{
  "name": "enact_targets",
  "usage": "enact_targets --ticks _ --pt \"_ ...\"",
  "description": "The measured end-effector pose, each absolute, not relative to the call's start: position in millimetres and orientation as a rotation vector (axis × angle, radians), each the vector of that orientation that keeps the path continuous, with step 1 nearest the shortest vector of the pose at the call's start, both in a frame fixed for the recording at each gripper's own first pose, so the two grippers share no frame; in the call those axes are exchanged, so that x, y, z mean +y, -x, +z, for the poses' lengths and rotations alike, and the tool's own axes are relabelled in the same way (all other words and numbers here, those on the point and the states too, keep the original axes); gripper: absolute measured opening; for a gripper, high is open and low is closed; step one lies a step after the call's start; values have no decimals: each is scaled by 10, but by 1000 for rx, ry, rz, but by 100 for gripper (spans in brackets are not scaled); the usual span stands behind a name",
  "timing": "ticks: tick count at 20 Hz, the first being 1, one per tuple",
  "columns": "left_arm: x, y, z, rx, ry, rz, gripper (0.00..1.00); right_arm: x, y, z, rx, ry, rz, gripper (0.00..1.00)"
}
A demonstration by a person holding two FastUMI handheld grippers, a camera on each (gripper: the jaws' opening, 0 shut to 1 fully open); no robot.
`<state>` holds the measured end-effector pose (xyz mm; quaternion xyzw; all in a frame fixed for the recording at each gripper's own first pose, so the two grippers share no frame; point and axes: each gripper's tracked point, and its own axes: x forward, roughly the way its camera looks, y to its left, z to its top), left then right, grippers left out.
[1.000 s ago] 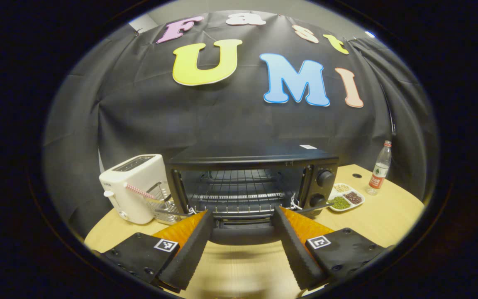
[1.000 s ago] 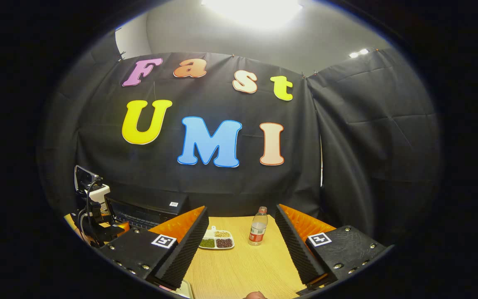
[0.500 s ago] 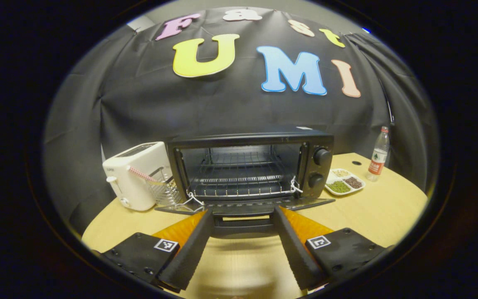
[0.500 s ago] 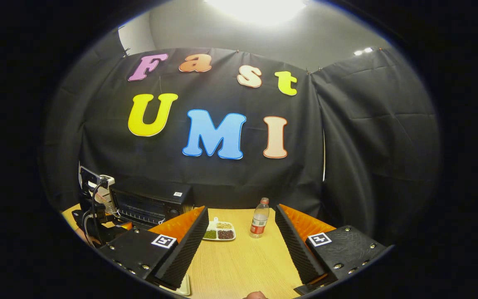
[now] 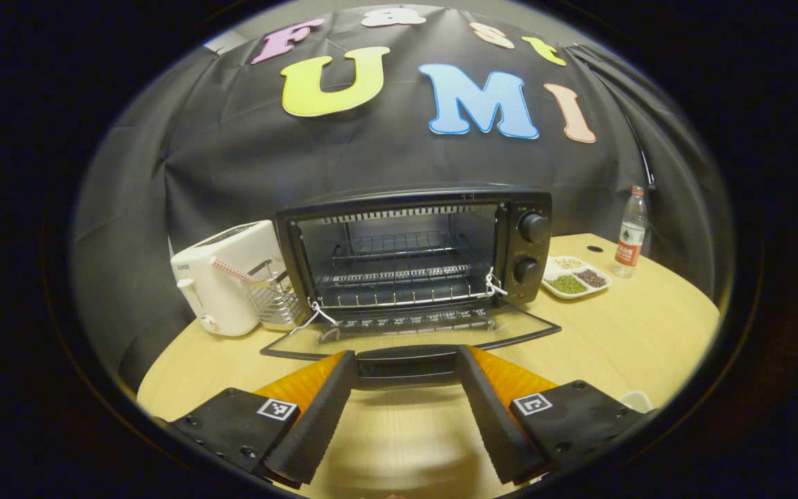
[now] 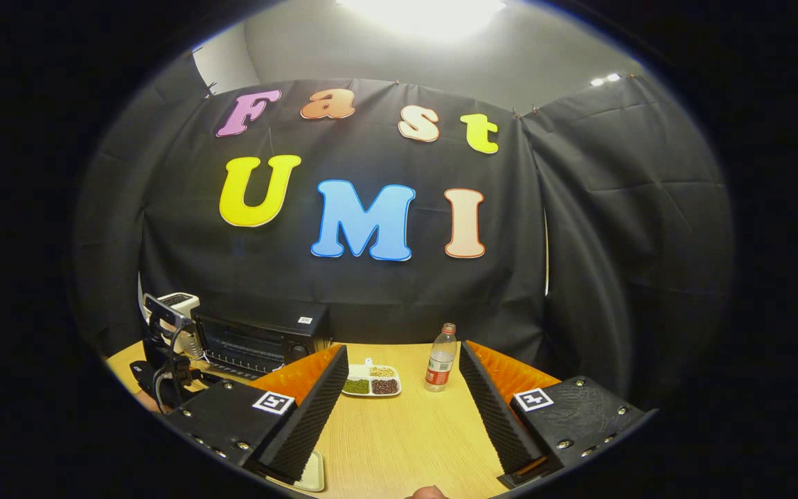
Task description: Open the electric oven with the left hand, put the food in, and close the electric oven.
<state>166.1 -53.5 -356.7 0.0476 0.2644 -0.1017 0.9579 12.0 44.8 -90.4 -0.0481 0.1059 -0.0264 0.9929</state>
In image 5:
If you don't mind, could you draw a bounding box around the clear water bottle red label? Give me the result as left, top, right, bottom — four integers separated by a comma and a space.
612, 185, 649, 279

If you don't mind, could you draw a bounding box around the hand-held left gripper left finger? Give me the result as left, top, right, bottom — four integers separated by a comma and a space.
153, 350, 358, 489

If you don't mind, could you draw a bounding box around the white divided plate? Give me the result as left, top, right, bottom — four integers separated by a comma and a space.
542, 255, 612, 300

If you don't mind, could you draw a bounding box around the black electric oven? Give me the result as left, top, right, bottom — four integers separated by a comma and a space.
260, 184, 562, 387

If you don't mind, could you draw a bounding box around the metal wire basket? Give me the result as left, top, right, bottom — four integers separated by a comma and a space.
243, 259, 306, 330

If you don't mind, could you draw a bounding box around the black backdrop cloth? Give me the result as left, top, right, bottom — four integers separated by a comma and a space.
70, 3, 736, 389

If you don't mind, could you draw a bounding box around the white toaster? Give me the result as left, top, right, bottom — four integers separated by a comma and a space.
170, 220, 289, 338

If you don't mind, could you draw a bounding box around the cream square plate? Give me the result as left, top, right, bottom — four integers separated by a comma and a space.
619, 390, 655, 414

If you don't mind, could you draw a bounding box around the red checked stick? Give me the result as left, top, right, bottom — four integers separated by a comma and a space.
211, 257, 261, 285

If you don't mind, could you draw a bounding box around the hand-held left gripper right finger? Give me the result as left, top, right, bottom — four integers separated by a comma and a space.
456, 344, 656, 486

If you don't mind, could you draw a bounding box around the pile of green beans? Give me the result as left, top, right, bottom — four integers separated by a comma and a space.
547, 275, 588, 295

